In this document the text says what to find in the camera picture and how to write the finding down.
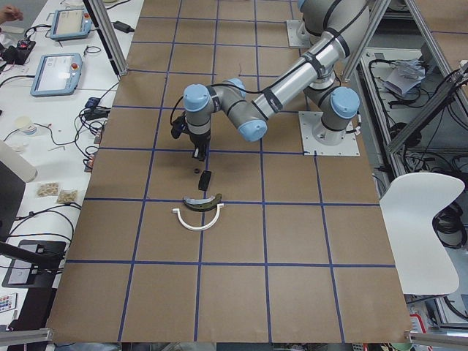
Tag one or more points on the bag of small parts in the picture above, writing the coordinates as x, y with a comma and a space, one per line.
67, 196
48, 189

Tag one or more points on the dark curved brake shoe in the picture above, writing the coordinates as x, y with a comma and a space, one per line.
203, 205

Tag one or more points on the blue usb hub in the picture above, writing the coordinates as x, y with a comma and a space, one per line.
92, 102

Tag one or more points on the blue teach pendant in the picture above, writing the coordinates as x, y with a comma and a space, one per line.
57, 75
70, 24

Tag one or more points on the near blue teach pendant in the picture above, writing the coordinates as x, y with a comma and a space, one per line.
57, 75

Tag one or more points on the white plastic chair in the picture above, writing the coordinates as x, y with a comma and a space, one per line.
408, 208

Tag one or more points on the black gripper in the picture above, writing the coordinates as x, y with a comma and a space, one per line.
199, 140

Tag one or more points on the white semicircular plastic part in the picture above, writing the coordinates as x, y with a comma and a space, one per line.
199, 223

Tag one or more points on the black rectangular brake pad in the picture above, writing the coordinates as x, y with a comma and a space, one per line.
204, 180

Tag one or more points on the aluminium frame post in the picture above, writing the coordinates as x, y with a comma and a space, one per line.
107, 35

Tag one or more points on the white paper cup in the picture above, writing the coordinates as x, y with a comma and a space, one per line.
25, 125

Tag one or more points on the black power adapter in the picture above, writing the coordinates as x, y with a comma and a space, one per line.
123, 27

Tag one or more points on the black tablet stand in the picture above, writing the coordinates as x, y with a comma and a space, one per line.
33, 263

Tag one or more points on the far blue teach pendant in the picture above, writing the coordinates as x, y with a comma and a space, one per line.
70, 24

